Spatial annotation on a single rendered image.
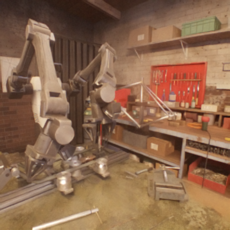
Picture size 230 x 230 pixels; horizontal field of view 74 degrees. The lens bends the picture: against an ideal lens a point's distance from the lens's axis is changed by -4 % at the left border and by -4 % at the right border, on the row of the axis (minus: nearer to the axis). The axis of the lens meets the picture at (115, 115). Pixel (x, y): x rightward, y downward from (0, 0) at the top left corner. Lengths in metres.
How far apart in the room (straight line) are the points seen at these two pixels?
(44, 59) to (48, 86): 0.13
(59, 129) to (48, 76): 0.21
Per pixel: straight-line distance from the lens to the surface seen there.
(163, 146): 1.99
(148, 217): 0.58
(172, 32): 2.50
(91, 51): 3.57
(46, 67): 0.62
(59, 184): 0.60
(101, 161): 0.68
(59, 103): 0.53
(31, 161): 0.53
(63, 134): 0.47
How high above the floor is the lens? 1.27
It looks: 10 degrees down
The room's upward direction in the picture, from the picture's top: 1 degrees clockwise
